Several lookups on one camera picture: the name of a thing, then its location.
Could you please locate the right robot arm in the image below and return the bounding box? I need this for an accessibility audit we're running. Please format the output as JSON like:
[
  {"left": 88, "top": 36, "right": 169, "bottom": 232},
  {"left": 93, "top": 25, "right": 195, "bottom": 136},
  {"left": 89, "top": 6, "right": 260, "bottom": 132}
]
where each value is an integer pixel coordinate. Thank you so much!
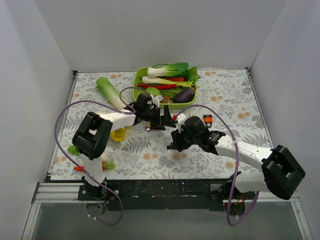
[{"left": 167, "top": 114, "right": 306, "bottom": 200}]

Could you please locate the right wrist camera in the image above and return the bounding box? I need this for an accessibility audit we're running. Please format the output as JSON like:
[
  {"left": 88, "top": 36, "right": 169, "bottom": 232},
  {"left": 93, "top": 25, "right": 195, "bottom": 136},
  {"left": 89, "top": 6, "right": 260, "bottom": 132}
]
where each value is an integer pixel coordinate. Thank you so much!
[{"left": 172, "top": 113, "right": 188, "bottom": 128}]

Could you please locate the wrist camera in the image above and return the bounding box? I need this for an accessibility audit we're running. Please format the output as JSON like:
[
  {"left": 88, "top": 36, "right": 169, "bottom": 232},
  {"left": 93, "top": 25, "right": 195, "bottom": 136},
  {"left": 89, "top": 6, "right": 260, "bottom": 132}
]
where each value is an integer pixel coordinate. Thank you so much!
[
  {"left": 150, "top": 94, "right": 164, "bottom": 108},
  {"left": 172, "top": 113, "right": 188, "bottom": 128}
]

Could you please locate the white celery stalk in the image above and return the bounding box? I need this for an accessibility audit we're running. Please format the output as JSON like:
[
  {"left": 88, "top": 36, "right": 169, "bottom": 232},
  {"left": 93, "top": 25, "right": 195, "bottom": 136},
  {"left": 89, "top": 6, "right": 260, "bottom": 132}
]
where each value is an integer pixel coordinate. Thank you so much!
[{"left": 141, "top": 76, "right": 196, "bottom": 88}]

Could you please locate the white radish with leaves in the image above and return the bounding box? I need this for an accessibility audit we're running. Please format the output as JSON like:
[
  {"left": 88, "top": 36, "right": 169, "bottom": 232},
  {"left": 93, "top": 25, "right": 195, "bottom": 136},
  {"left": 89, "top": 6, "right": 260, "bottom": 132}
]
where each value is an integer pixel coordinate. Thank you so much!
[{"left": 67, "top": 145, "right": 109, "bottom": 162}]

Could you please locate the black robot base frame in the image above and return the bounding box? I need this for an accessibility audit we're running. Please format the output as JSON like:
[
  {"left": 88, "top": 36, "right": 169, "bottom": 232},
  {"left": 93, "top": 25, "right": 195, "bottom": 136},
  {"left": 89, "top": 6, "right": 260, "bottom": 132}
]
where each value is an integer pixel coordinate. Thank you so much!
[{"left": 77, "top": 178, "right": 247, "bottom": 212}]

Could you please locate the red chili pepper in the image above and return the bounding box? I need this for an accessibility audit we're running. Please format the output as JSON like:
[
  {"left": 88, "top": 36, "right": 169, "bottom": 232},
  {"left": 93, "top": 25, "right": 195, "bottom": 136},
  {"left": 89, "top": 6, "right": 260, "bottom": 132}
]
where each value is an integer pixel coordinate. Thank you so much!
[{"left": 137, "top": 84, "right": 177, "bottom": 90}]

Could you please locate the long green napa cabbage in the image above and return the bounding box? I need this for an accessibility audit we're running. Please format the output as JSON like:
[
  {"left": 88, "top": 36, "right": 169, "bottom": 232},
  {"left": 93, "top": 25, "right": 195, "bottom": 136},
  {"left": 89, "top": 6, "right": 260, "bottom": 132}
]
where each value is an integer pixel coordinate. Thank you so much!
[{"left": 96, "top": 77, "right": 126, "bottom": 111}]

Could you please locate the bok choy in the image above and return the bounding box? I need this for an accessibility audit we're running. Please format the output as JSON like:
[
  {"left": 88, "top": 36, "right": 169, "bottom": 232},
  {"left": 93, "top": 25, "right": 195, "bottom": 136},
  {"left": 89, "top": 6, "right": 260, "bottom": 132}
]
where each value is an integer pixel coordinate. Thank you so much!
[{"left": 147, "top": 62, "right": 189, "bottom": 78}]

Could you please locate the green plastic basket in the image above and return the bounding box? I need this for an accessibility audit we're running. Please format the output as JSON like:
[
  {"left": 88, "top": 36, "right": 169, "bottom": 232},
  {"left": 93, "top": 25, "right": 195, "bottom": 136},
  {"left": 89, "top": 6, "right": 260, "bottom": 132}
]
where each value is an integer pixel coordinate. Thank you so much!
[{"left": 132, "top": 66, "right": 197, "bottom": 110}]

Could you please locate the yellow white baby cabbage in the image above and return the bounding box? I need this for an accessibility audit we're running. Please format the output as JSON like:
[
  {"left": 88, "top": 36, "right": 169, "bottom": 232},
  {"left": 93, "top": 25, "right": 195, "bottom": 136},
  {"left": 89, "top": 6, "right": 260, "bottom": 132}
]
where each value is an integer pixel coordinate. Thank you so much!
[{"left": 94, "top": 109, "right": 133, "bottom": 142}]

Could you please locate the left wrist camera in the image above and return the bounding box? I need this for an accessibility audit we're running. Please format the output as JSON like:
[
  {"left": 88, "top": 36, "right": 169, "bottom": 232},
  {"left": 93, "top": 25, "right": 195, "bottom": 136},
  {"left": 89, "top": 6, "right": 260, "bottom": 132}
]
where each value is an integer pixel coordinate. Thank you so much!
[{"left": 150, "top": 94, "right": 164, "bottom": 108}]

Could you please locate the purple eggplant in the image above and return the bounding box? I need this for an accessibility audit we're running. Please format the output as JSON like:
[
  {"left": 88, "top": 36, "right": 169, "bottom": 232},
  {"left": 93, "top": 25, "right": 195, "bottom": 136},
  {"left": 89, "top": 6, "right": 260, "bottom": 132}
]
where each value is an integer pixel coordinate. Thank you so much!
[{"left": 172, "top": 87, "right": 196, "bottom": 104}]

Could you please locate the round green cabbage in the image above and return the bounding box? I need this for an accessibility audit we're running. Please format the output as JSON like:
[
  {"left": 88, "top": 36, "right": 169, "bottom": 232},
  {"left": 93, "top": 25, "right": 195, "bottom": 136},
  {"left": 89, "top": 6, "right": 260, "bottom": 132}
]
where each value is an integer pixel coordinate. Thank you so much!
[{"left": 145, "top": 87, "right": 162, "bottom": 97}]

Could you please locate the green leafy lettuce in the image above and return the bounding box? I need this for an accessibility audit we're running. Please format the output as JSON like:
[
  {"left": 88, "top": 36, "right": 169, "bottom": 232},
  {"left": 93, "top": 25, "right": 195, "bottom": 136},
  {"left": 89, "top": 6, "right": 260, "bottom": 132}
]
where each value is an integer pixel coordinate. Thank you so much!
[{"left": 185, "top": 66, "right": 201, "bottom": 82}]

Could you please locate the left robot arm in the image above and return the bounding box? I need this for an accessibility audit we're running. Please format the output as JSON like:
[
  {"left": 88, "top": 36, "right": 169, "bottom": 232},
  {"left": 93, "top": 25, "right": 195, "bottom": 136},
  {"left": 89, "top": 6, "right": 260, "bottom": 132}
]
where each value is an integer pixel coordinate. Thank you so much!
[{"left": 72, "top": 93, "right": 176, "bottom": 200}]

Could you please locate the brass padlock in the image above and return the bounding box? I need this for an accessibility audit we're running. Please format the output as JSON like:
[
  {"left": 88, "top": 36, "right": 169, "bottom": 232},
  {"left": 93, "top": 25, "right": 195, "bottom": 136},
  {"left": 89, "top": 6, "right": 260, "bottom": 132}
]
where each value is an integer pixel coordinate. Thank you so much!
[{"left": 146, "top": 123, "right": 151, "bottom": 132}]

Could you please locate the orange carrot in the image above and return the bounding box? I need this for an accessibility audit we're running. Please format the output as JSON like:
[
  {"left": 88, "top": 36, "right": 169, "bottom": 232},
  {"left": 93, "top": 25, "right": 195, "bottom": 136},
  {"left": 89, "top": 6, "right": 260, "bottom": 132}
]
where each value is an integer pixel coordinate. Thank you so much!
[{"left": 73, "top": 161, "right": 116, "bottom": 172}]

